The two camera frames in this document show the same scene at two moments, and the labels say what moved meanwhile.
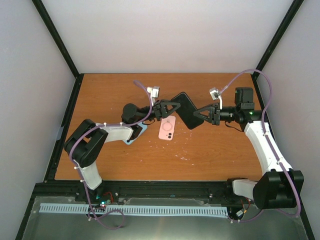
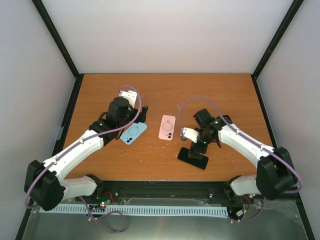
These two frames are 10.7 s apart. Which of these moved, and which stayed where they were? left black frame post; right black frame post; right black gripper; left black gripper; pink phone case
Moved: right black gripper; left black gripper
Stayed: pink phone case; right black frame post; left black frame post
